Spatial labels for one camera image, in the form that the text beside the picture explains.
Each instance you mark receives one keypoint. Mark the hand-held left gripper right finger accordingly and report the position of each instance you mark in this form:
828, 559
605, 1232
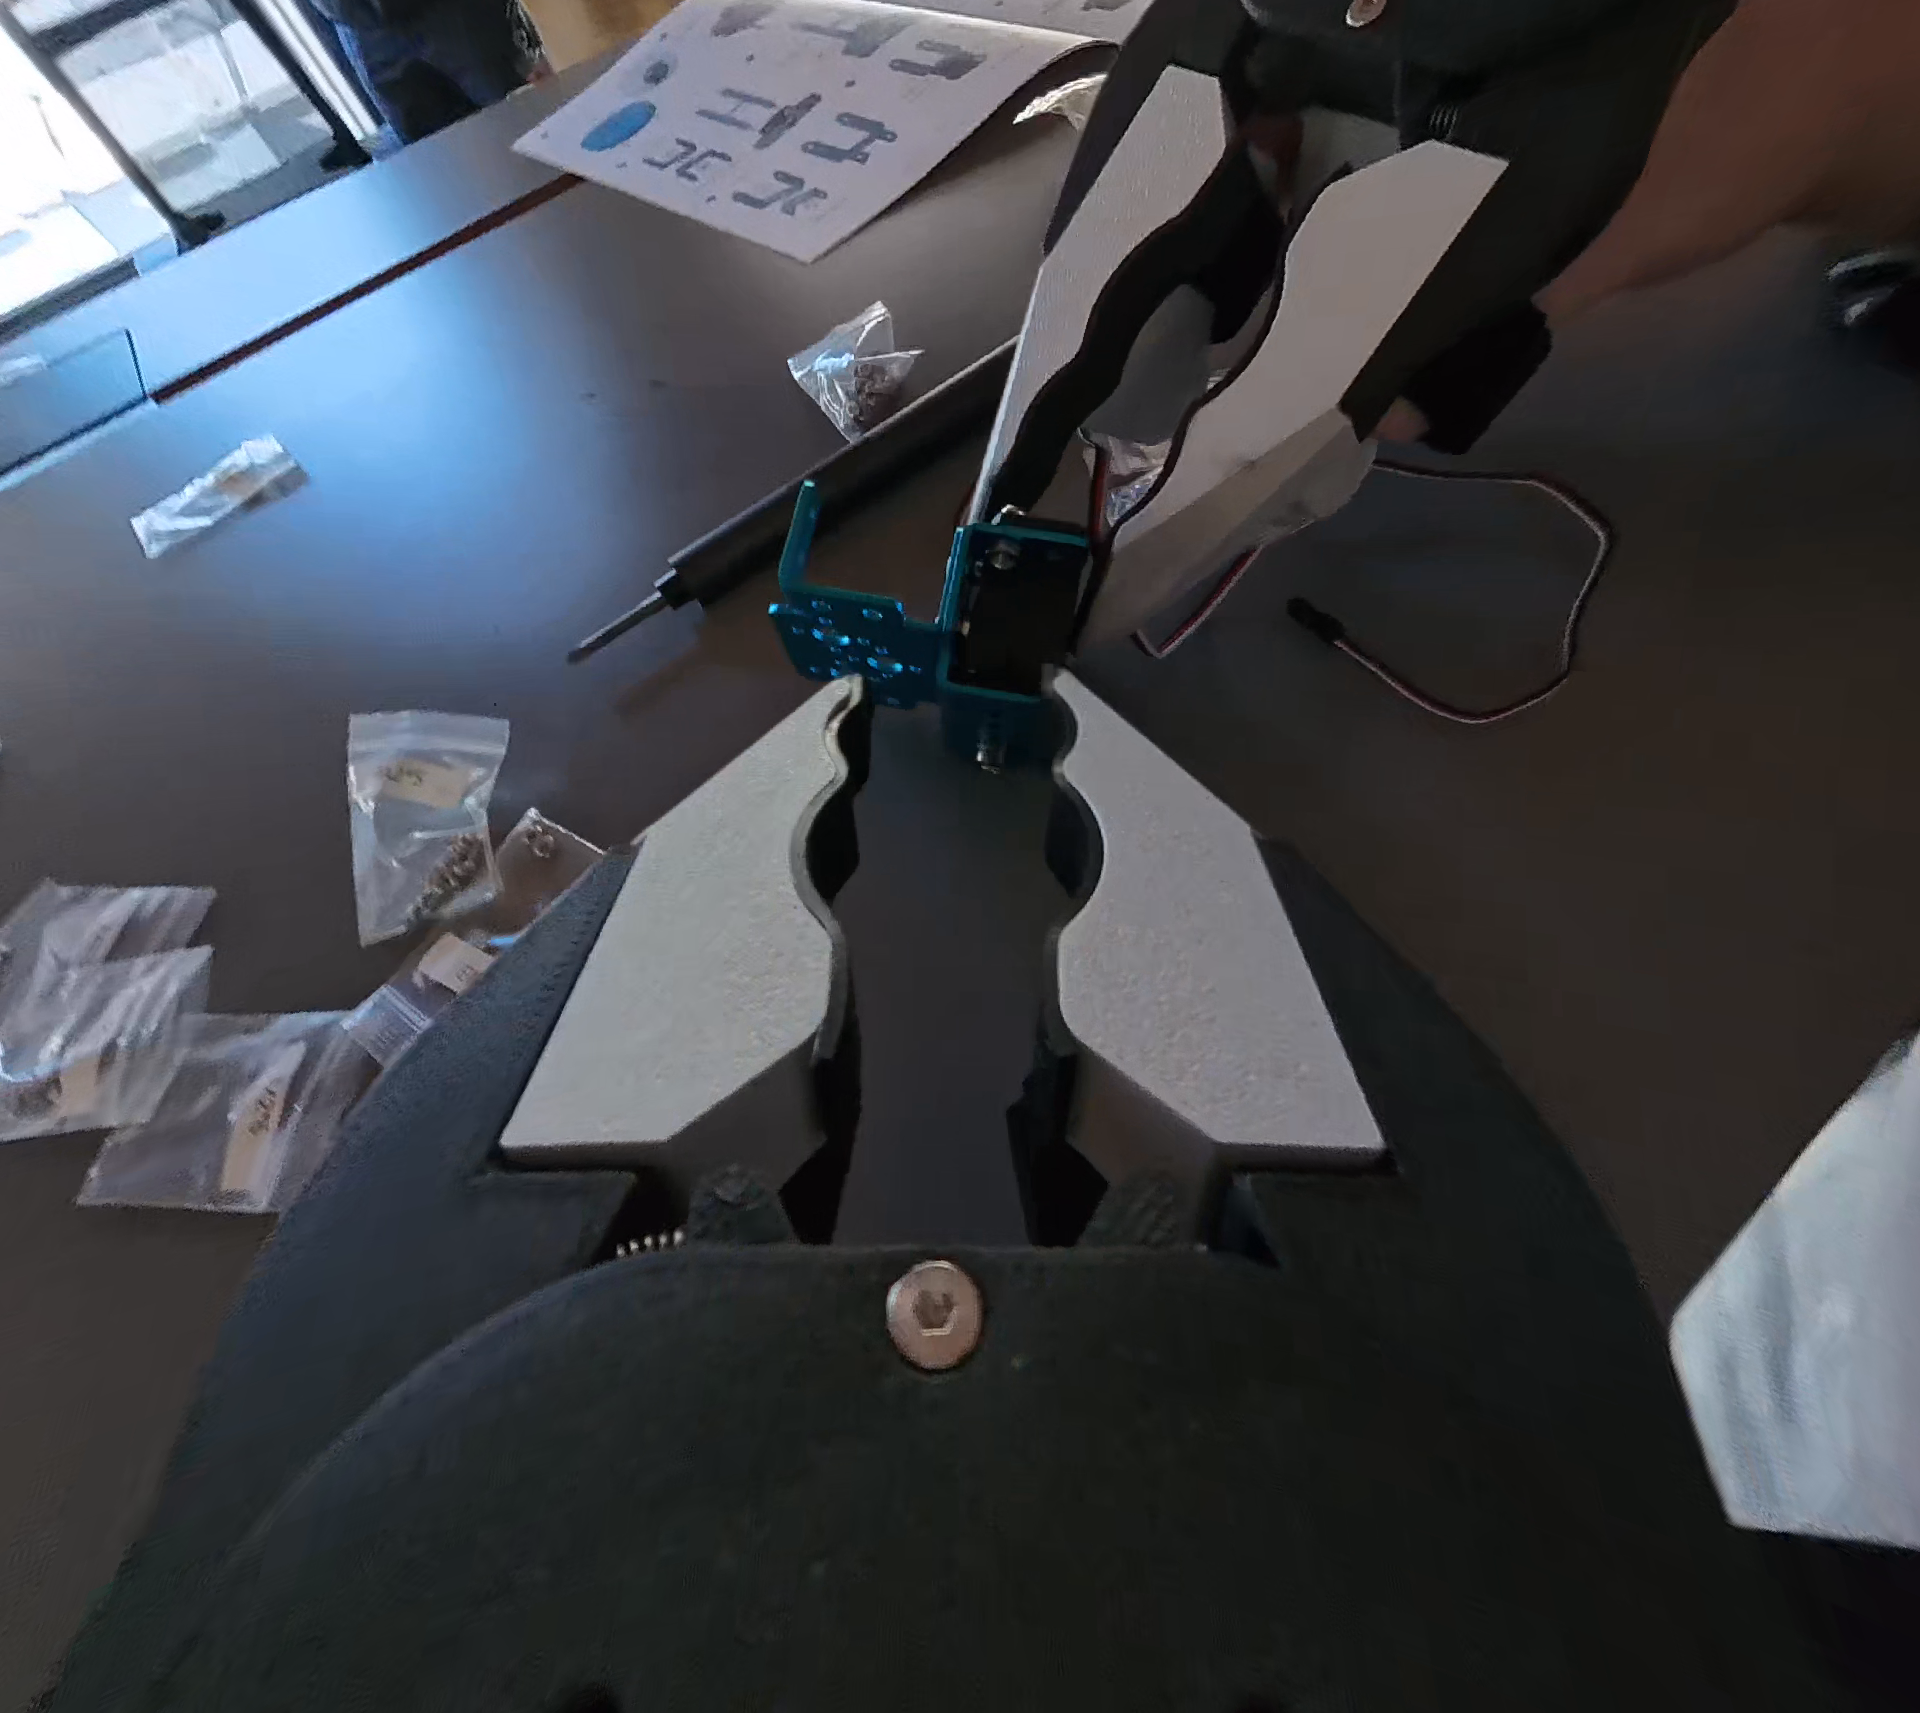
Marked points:
1200, 993

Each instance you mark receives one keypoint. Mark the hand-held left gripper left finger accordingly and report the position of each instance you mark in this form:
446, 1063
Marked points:
675, 993

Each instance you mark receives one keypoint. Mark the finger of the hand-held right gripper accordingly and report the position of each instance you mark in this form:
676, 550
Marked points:
1111, 229
1351, 289

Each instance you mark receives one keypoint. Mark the blue bracket servo assembly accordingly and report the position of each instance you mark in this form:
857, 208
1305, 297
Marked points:
849, 655

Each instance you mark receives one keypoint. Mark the dark brown desk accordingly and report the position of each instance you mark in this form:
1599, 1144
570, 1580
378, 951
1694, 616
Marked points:
1500, 873

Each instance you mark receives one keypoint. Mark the person's right hand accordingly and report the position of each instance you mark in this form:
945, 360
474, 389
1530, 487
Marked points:
1800, 93

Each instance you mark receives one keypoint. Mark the clear bag of brass nuts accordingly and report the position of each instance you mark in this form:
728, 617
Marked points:
541, 844

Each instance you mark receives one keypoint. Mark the clear bag of many screws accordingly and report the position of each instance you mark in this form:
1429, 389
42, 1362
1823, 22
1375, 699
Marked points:
855, 371

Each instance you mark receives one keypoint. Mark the clear bag with handwritten mark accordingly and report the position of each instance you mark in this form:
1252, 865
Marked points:
420, 829

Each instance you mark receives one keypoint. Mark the open instruction manual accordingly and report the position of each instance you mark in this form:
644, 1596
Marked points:
781, 110

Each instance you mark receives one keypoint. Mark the black electric screwdriver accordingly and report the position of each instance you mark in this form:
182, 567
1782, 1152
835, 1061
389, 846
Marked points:
840, 466

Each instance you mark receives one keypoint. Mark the small clear bag of screws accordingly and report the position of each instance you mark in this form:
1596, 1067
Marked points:
210, 1113
104, 919
218, 495
90, 1040

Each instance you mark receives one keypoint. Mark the large window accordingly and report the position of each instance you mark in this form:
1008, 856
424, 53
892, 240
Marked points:
90, 93

